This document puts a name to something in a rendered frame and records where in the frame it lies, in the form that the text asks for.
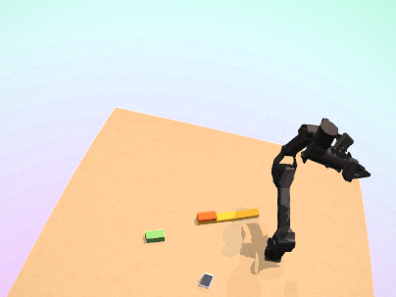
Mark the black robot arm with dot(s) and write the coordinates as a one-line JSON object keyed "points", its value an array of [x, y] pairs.
{"points": [[317, 139]]}

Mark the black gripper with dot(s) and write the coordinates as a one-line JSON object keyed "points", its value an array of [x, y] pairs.
{"points": [[350, 167]]}

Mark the small green block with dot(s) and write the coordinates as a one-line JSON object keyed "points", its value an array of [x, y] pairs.
{"points": [[154, 236]]}

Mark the yellow long bar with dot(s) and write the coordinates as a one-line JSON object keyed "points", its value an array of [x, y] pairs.
{"points": [[212, 217]]}

